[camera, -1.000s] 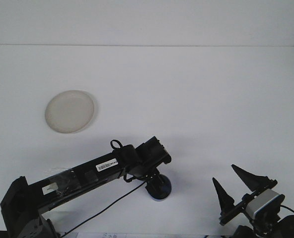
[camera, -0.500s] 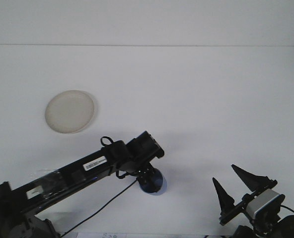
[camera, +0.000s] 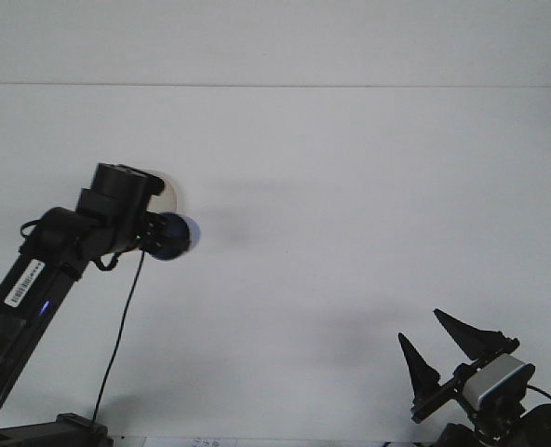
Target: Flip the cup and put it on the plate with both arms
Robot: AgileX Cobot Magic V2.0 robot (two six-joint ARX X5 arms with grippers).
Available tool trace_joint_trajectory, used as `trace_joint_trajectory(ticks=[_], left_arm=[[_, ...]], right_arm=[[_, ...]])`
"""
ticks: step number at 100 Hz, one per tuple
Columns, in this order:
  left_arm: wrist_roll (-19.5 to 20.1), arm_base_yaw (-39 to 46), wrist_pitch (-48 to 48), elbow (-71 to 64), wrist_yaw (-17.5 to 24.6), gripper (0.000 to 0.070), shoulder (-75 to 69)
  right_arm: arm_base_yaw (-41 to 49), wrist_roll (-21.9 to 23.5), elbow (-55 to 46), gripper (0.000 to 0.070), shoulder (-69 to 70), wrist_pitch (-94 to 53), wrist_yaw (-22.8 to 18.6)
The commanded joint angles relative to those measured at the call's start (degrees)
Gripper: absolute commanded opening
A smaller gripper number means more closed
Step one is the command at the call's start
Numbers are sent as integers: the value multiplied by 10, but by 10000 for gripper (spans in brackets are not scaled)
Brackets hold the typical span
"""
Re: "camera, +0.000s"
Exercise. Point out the pale blue cup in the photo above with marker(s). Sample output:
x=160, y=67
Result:
x=178, y=237

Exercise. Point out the pale round plate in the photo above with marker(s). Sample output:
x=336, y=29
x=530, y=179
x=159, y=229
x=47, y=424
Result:
x=170, y=200

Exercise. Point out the printed white paper sheet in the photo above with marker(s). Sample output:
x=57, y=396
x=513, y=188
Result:
x=187, y=442

